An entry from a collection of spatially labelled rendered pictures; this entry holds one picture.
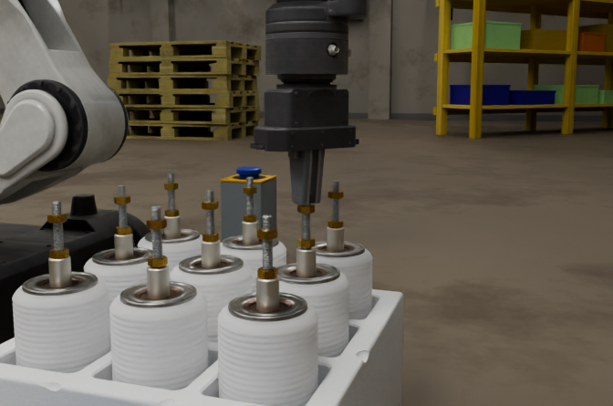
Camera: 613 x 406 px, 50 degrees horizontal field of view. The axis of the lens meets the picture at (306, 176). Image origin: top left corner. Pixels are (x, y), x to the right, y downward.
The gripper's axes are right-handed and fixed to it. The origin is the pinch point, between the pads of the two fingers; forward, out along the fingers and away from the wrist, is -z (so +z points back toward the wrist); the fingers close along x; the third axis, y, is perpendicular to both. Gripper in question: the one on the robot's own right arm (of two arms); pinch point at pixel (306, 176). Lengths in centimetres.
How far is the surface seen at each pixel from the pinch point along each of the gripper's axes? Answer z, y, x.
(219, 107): -7, -435, -232
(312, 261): -9.4, 1.1, -0.1
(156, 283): -9.6, -1.9, 17.0
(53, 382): -18.3, -4.7, 26.5
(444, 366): -36, -12, -38
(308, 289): -11.5, 3.7, 2.4
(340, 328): -16.4, 4.5, -1.4
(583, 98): 0, -306, -565
